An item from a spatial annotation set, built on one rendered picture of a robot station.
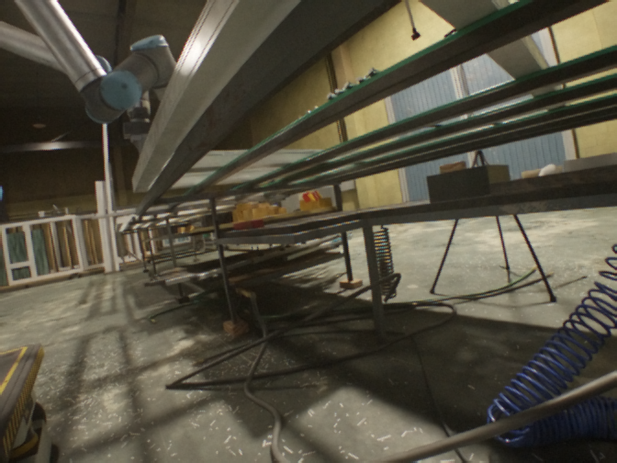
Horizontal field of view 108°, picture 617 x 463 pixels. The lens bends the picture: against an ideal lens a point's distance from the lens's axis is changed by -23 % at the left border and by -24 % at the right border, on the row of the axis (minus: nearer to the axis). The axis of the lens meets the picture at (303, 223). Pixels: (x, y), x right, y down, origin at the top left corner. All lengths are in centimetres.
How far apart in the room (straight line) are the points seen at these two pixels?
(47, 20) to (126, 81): 28
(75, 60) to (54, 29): 9
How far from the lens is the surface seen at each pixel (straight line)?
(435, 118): 89
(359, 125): 871
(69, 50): 92
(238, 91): 46
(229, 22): 39
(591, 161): 97
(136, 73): 78
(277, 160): 135
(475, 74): 734
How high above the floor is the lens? 63
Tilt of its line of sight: 2 degrees down
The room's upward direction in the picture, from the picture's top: 9 degrees counter-clockwise
